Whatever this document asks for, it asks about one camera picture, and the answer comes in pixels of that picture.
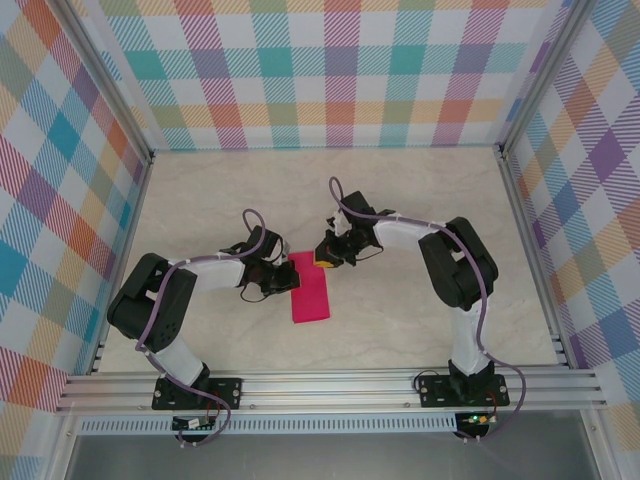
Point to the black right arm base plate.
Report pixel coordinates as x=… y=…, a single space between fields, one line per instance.
x=432 y=390

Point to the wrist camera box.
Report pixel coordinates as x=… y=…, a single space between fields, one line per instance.
x=341 y=223
x=286 y=248

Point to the right circuit board with LED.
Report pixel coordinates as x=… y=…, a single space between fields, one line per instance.
x=477 y=419

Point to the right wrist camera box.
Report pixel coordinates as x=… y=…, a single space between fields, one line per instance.
x=341 y=223

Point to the pink square paper sheet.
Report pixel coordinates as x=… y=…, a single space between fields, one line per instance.
x=310 y=300

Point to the aluminium frame post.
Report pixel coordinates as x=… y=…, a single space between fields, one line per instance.
x=115 y=82
x=541 y=75

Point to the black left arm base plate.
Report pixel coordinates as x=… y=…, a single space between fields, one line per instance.
x=227 y=390

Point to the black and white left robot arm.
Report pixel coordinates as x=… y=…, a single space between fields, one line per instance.
x=150 y=310

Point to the grey metal sheet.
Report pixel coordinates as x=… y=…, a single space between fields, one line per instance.
x=325 y=460

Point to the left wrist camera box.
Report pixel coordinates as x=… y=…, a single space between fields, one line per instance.
x=286 y=248

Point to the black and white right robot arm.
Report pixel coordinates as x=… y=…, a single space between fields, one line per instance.
x=460 y=270

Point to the aluminium mounting rail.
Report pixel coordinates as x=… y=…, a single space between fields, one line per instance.
x=325 y=390

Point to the aluminium side rail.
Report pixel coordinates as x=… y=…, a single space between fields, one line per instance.
x=522 y=225
x=132 y=225

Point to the left circuit board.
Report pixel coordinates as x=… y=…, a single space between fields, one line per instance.
x=187 y=424

